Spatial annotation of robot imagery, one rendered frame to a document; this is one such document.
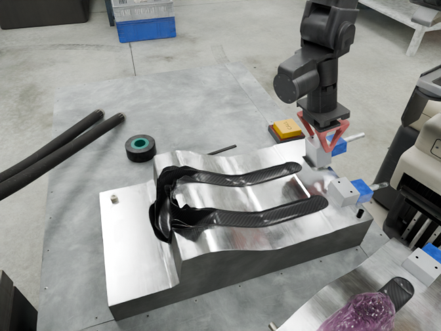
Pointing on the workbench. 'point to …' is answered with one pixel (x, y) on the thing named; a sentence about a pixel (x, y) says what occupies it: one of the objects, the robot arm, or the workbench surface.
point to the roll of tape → (140, 148)
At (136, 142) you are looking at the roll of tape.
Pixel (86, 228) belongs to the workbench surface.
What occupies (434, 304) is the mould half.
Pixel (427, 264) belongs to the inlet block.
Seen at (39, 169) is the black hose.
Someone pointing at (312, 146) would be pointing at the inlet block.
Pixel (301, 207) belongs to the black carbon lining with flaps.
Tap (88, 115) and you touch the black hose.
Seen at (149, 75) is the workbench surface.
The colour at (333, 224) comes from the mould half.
